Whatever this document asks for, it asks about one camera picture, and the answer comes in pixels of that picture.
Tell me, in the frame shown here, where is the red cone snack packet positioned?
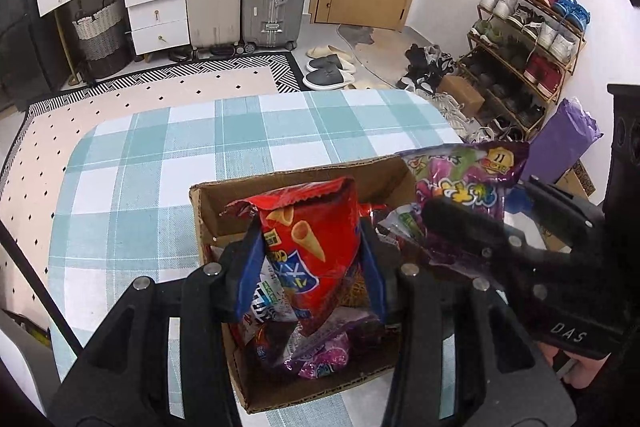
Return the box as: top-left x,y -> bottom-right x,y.
220,177 -> 373,338

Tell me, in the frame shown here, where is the wooden shoe rack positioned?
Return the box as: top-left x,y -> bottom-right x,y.
467,0 -> 588,142

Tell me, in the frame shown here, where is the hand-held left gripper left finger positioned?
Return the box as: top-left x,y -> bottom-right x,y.
47,222 -> 266,427

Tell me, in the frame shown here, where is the white marble side table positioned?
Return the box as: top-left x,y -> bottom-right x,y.
0,307 -> 58,413

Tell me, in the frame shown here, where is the purple snack packet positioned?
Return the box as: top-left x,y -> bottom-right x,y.
379,141 -> 531,280
280,309 -> 388,380

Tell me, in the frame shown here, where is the shoe rack with shoes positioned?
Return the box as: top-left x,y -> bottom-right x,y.
470,0 -> 591,140

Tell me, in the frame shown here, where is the pile of loose shoes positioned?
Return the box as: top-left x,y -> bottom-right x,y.
397,43 -> 501,145

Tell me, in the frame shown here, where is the dark grey slipper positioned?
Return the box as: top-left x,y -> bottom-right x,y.
302,69 -> 351,92
306,55 -> 358,75

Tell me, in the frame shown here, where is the black cable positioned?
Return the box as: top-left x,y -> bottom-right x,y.
0,221 -> 83,353

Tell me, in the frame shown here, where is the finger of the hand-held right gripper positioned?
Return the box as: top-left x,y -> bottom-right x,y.
522,177 -> 608,254
422,196 -> 542,269

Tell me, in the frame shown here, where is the printed brown cardboard box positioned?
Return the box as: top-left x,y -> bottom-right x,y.
555,159 -> 598,208

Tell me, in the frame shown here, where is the small plain cardboard box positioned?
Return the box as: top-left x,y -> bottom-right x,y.
437,74 -> 486,115

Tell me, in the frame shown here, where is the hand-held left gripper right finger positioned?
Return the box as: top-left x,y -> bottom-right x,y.
359,218 -> 576,427

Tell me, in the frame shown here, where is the grey door mat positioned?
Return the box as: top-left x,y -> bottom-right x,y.
336,23 -> 376,45

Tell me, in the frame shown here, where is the person's right hand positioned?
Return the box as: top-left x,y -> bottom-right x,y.
540,342 -> 612,390

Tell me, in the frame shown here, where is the grey white woven basket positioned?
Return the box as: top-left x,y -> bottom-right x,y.
71,0 -> 132,80

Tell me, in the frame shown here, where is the cream dotted rug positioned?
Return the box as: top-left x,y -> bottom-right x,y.
0,52 -> 306,308

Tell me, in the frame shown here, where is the purple bag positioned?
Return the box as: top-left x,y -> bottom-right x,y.
520,98 -> 603,185

